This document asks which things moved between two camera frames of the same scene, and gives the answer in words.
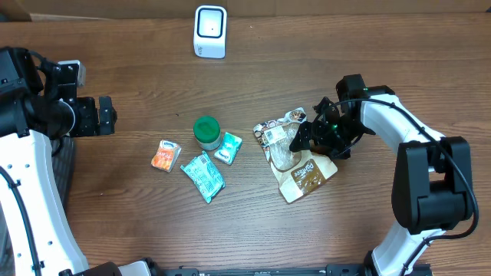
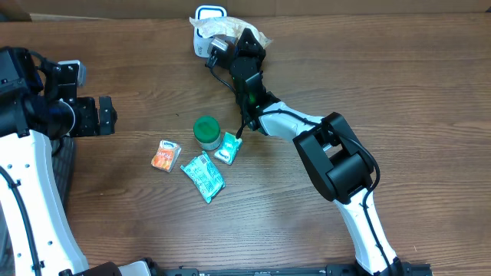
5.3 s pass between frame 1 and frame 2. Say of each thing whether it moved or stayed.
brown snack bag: moved
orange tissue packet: stayed
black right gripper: moved
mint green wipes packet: stayed
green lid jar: stayed
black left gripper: stayed
